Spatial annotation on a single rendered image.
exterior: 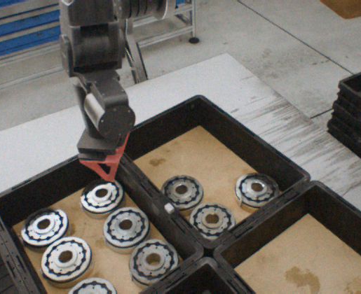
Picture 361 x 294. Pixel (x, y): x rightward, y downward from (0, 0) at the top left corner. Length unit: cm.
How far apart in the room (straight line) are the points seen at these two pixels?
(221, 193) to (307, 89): 185
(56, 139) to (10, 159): 15
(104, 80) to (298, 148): 85
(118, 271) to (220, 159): 39
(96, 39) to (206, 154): 58
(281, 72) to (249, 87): 137
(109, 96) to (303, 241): 57
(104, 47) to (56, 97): 225
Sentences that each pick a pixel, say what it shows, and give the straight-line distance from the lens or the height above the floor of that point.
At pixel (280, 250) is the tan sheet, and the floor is 83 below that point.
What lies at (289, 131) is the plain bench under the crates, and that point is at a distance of 136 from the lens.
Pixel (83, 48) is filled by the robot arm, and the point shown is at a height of 132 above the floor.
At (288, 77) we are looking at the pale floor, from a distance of 285.
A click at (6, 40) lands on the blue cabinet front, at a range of 272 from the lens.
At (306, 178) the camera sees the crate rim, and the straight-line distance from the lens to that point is 92.
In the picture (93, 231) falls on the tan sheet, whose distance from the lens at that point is 96.
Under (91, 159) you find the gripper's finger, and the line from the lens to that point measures 67.
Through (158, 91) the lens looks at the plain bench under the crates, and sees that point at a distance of 152.
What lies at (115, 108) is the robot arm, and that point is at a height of 126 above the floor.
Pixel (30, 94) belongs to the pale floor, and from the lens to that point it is 292.
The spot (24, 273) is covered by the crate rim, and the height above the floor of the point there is 93.
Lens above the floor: 160
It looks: 45 degrees down
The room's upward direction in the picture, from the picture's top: 4 degrees counter-clockwise
